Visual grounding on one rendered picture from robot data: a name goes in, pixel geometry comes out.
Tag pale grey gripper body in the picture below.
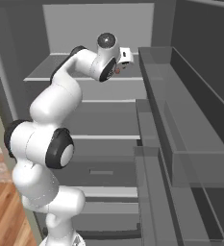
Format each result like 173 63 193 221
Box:
117 61 136 70

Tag grey fridge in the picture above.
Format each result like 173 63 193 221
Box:
0 0 179 246

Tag grey fridge door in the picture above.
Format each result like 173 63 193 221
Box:
134 0 224 246

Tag grey fridge drawer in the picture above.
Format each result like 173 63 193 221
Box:
54 160 140 199
36 201 142 241

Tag clear grey door bin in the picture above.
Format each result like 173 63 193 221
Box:
134 146 224 246
137 46 224 189

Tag grey drawer handle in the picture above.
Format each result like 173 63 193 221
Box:
88 169 114 176

